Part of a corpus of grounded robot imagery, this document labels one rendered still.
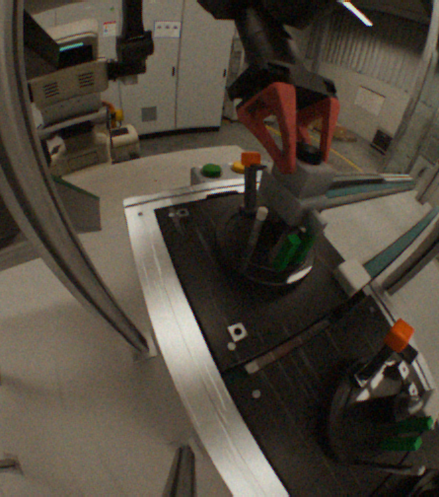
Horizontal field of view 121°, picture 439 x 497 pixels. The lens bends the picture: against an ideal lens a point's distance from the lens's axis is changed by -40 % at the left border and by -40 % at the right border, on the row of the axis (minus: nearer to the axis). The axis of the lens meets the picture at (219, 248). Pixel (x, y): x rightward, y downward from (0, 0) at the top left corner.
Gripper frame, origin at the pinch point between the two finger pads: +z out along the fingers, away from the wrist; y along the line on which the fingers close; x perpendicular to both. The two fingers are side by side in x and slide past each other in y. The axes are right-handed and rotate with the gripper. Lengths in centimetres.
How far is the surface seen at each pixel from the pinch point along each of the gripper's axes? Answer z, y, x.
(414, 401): 20.0, -0.8, -15.0
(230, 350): 16.2, -10.7, 1.0
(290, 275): 11.9, -1.0, 3.0
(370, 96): -316, 784, 272
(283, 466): 25.3, -11.7, -9.5
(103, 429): 27.4, -30.6, 4.9
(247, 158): -2.4, -1.3, 7.8
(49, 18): -269, -99, 158
